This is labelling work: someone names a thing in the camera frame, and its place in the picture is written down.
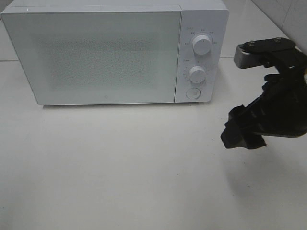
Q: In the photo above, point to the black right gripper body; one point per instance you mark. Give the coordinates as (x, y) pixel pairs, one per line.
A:
(281, 109)

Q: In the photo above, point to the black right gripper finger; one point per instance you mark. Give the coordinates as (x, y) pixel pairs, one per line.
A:
(232, 136)

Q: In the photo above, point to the round white door button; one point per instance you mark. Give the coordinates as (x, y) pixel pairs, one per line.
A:
(193, 93)

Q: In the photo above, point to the white timer knob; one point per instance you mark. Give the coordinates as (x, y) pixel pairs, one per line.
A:
(197, 74)

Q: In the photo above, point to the white microwave door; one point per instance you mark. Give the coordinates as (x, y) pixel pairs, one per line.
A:
(99, 57)

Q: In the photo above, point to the upper white power knob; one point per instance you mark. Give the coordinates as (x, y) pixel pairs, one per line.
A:
(202, 44)

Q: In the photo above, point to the white microwave oven body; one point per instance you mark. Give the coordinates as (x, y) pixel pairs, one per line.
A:
(197, 17)

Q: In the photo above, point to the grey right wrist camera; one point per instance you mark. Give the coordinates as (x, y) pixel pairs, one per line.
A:
(274, 52)

